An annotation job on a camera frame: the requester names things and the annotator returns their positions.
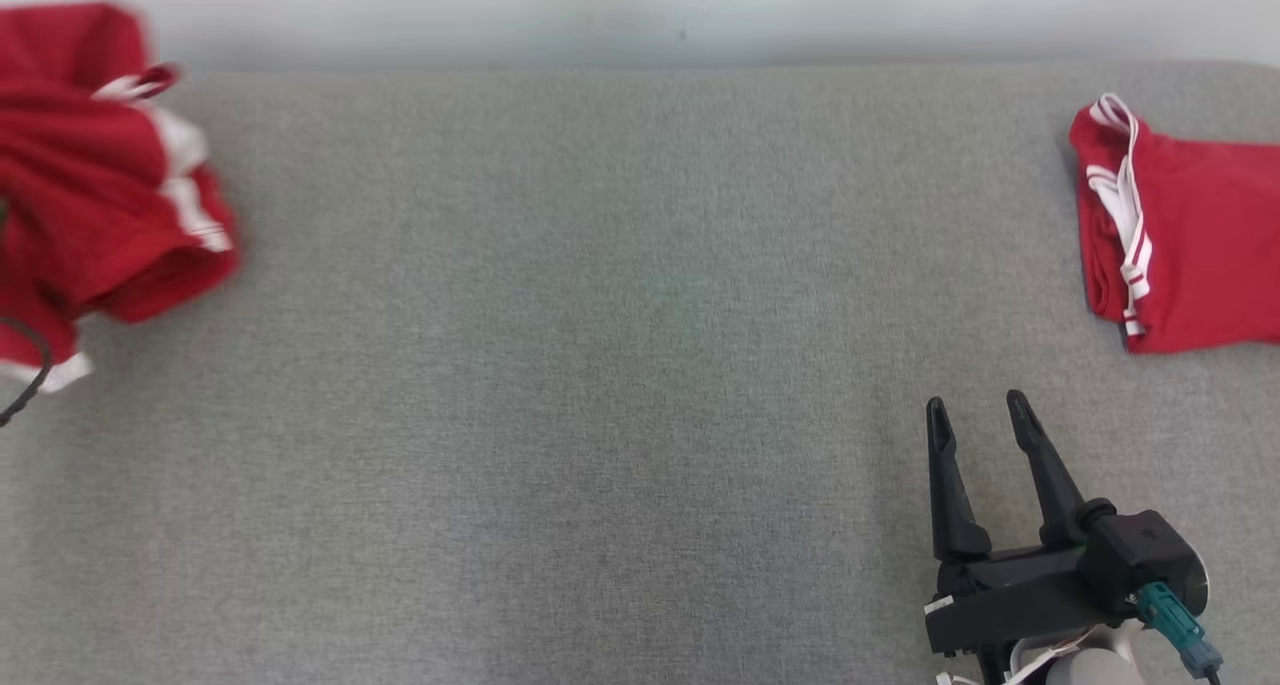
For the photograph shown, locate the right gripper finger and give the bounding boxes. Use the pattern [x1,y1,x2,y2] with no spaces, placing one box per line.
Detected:
[1007,391,1090,549]
[927,396,992,562]

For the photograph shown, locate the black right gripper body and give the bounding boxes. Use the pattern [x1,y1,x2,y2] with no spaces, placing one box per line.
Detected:
[925,545,1116,656]

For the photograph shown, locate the red jersey number 23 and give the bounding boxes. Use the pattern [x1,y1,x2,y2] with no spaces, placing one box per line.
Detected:
[1068,93,1280,356]

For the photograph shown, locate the red shorts white trim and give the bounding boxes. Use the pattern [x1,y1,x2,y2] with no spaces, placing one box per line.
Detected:
[0,0,241,396]

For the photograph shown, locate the grey fabric sofa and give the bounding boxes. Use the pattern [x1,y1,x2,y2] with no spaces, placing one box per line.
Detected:
[0,60,1280,685]

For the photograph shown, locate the right camera cable teal plug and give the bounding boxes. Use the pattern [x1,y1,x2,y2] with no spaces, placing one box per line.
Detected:
[1135,580,1229,685]

